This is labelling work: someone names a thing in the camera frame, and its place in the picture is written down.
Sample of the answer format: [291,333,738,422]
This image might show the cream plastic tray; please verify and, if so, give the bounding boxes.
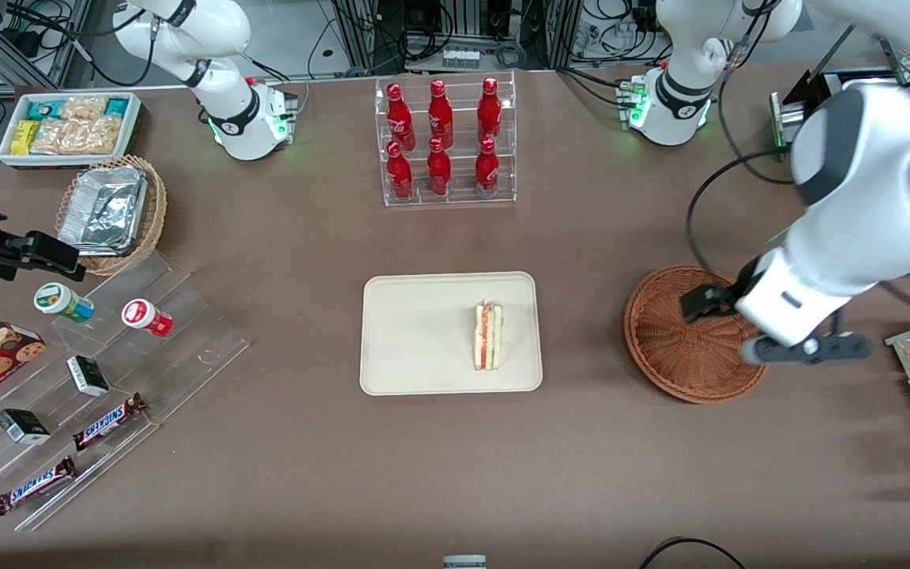
[359,271,543,396]

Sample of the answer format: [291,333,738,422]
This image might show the triangle sandwich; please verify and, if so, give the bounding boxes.
[474,300,505,371]

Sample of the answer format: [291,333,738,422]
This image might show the black looped cable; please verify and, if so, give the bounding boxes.
[638,537,744,569]

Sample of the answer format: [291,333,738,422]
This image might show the clear bag of puffed snacks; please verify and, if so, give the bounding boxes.
[56,95,112,123]
[28,119,122,155]

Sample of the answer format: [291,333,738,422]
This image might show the red lid white cup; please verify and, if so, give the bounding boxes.
[122,299,174,337]

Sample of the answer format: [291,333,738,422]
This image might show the small black white carton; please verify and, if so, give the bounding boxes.
[0,409,51,446]
[66,356,111,398]

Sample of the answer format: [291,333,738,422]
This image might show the dark grey left wrist camera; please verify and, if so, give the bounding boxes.
[742,333,873,366]

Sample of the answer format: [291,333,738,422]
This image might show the red cola bottle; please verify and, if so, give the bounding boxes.
[477,77,502,143]
[475,137,501,194]
[427,137,453,197]
[386,82,415,147]
[428,79,454,145]
[386,141,415,200]

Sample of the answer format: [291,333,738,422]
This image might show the stacked foil containers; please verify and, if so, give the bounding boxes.
[58,164,148,255]

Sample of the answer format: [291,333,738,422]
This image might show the Snickers chocolate bar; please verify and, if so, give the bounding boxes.
[0,456,78,516]
[72,393,148,453]

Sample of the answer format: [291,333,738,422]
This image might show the clear acrylic stepped display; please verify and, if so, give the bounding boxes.
[0,249,250,532]

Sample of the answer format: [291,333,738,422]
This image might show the clear acrylic bottle rack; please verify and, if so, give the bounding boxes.
[374,70,517,208]

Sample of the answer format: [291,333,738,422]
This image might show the black food warmer yellow panel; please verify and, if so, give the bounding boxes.
[783,24,910,151]

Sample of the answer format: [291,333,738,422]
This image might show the light wicker basket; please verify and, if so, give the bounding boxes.
[55,154,167,277]

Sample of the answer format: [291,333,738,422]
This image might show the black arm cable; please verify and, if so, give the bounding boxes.
[686,32,799,289]

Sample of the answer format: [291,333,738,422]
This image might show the grey metal side box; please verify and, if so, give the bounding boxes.
[769,91,808,153]

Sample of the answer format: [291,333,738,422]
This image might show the round brown wicker basket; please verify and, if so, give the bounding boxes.
[623,264,773,405]

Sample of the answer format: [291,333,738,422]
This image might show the green lid white cup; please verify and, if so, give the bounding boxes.
[34,282,95,323]

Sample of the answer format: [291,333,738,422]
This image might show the white plastic snack bin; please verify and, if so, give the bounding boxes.
[0,91,142,169]

